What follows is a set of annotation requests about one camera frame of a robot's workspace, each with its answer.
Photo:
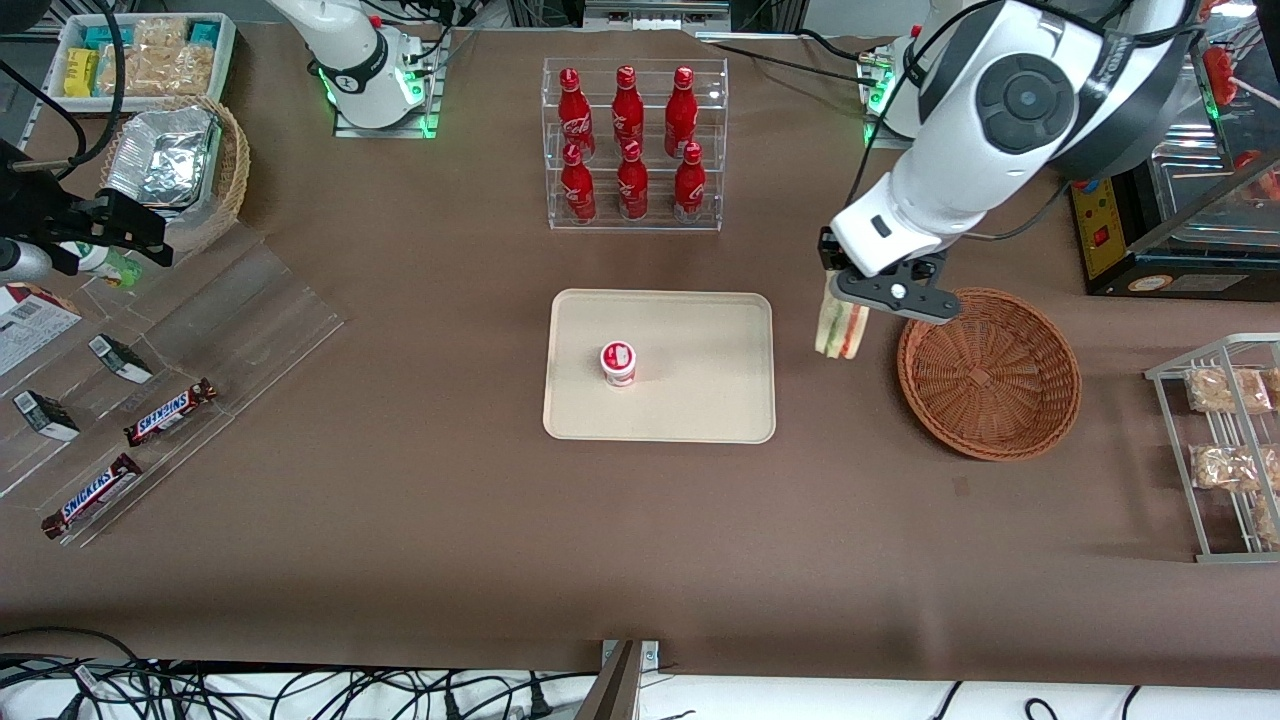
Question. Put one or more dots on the brown wicker basket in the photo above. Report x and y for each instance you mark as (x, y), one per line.
(990, 400)

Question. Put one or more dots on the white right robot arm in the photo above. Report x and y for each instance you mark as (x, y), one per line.
(350, 50)

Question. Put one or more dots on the triangle sandwich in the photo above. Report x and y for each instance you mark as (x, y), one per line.
(838, 328)

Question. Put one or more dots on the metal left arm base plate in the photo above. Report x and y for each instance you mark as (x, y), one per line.
(872, 100)

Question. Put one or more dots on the green white small bottle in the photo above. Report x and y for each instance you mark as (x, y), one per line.
(105, 265)

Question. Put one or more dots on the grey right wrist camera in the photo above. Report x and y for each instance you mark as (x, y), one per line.
(22, 261)

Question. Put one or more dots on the red white yogurt cup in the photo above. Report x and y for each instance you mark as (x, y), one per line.
(618, 363)

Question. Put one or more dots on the black food warmer appliance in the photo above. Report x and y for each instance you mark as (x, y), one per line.
(1180, 262)

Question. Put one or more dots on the red white printed carton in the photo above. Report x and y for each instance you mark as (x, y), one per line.
(30, 325)

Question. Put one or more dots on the red sausage on stick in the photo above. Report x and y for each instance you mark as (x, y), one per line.
(1220, 75)

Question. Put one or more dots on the snickers chocolate bar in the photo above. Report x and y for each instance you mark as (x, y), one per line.
(170, 412)
(92, 495)

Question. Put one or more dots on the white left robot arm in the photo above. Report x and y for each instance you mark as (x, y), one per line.
(1000, 150)

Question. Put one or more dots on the teal snack packet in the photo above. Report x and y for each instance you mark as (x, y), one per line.
(105, 37)
(204, 32)

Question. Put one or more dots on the aluminium foil container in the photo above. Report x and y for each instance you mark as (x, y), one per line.
(165, 160)

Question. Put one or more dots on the light wicker basket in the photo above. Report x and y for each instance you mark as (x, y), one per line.
(232, 170)

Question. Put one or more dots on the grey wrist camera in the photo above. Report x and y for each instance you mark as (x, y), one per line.
(900, 292)
(22, 261)

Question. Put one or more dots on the small black white box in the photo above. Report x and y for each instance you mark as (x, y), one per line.
(45, 415)
(120, 358)

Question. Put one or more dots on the yellow snack packet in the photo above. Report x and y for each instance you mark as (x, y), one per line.
(81, 72)

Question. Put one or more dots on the clear acrylic stepped stand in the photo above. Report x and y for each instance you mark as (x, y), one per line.
(260, 320)

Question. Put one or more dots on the red cola bottle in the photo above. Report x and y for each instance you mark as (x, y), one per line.
(681, 115)
(628, 110)
(689, 190)
(632, 190)
(575, 115)
(578, 190)

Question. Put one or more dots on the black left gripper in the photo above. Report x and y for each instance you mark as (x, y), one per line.
(827, 250)

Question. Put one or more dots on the brown table cover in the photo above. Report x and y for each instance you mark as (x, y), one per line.
(400, 550)

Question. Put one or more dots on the stainless steel pan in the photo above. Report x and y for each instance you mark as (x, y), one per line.
(1190, 185)

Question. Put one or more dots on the aluminium profile bracket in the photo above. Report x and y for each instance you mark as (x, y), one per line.
(618, 685)

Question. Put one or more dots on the white plastic bin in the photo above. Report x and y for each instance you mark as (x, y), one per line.
(225, 60)

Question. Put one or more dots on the clear bag of granola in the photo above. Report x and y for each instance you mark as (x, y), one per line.
(1225, 390)
(1268, 520)
(1222, 468)

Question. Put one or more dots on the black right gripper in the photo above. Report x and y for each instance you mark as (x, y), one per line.
(40, 215)

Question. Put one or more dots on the clear acrylic bottle rack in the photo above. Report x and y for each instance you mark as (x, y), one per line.
(655, 225)

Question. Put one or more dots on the beige plastic tray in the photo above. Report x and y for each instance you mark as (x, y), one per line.
(700, 380)

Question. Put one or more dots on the clear bag of crackers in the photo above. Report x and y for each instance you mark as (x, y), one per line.
(135, 72)
(188, 68)

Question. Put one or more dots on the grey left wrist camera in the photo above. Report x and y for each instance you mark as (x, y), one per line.
(900, 292)

